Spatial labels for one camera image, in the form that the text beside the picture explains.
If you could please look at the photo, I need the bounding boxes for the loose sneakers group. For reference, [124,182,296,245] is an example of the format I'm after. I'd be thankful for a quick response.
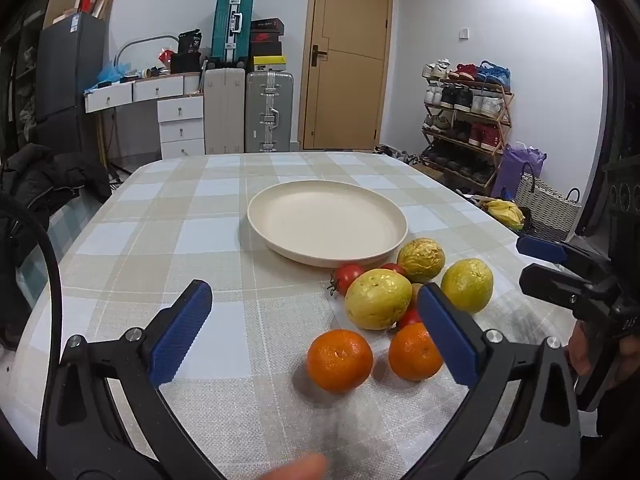
[374,144,423,166]

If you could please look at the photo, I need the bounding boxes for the dark display cabinet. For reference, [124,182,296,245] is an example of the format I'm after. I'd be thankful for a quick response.
[0,15,43,146]

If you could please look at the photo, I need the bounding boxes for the person's left hand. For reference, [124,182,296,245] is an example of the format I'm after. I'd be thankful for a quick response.
[260,452,328,480]

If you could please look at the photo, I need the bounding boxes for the orange mandarin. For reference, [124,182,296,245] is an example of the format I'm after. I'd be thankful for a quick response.
[306,329,375,393]
[388,322,445,382]

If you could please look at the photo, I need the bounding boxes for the person's right forearm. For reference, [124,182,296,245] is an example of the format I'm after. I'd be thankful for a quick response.
[595,375,640,466]

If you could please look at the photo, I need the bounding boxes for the purple bag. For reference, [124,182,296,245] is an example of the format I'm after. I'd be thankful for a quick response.
[492,142,548,200]

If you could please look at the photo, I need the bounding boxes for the blue plastic bag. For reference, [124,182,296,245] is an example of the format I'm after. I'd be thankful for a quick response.
[96,60,132,86]

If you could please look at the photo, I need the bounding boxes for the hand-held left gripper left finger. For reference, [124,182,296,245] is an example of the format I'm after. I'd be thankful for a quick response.
[37,280,223,480]

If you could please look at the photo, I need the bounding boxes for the dark grey refrigerator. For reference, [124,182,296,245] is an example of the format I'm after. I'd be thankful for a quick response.
[35,10,108,156]

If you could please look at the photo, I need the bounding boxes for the cream round plate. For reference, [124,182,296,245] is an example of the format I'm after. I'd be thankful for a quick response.
[247,180,410,268]

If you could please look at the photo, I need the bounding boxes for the person's right hand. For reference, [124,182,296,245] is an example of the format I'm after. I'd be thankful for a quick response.
[565,317,640,378]

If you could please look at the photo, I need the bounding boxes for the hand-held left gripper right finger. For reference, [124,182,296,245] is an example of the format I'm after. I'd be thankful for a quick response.
[402,282,583,480]

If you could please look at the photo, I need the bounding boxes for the silver suitcase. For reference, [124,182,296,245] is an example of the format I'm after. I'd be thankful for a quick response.
[245,71,295,153]

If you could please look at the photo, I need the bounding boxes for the teal suitcase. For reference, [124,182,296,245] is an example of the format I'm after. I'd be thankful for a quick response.
[210,0,255,68]

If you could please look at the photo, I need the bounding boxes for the black printed pouch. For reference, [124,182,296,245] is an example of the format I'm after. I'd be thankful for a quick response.
[178,29,203,55]

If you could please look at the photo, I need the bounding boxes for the beige suitcase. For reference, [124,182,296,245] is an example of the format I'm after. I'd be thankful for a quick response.
[202,67,247,156]

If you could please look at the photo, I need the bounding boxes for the black jacket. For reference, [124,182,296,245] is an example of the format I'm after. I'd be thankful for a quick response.
[0,142,113,271]

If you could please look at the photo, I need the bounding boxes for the wrinkled yellow passion fruit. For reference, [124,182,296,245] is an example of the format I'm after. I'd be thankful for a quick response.
[396,237,447,283]

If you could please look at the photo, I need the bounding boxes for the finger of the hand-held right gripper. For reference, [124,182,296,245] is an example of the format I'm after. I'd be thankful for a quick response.
[519,263,598,311]
[516,235,608,267]

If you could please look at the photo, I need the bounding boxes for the rows of racked shoes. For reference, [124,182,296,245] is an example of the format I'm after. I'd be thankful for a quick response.
[421,59,512,186]

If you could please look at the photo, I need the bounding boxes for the small yellow-green passion fruit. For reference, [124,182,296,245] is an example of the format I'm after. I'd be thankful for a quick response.
[440,258,495,315]

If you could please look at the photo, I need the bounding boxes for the thick black cable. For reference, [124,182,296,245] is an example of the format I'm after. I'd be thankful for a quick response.
[0,200,63,366]

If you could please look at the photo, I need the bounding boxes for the wooden door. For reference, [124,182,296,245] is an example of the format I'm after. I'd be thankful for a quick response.
[300,0,393,151]

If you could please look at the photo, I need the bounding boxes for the white and yellow shoe box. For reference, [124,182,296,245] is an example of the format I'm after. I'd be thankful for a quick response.
[247,56,287,72]

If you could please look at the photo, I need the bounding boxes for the black storage box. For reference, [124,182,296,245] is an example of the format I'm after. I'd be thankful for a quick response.
[170,52,202,75]

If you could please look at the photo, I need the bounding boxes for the white desk with drawers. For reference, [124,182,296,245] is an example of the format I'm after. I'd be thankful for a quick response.
[84,72,205,113]

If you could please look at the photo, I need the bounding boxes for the teal checked cloth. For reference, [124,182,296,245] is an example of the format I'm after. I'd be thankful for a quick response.
[15,200,103,311]

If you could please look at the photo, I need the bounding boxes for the bunch of bananas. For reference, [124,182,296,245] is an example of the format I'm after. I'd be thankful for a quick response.
[480,199,526,231]

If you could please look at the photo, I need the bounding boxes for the red tomato with stem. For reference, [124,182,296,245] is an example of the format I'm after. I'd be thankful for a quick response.
[327,263,367,297]

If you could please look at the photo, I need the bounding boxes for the white drawer cabinet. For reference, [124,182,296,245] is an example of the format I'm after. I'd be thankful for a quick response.
[157,95,206,160]

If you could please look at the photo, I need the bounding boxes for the woven basket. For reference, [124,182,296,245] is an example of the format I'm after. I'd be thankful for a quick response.
[515,172,583,241]

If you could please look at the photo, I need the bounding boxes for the silver arched hoop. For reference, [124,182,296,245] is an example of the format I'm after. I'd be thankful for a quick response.
[115,35,180,76]

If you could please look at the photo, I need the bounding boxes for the large yellow passion fruit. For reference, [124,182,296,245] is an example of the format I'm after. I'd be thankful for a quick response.
[345,269,415,331]

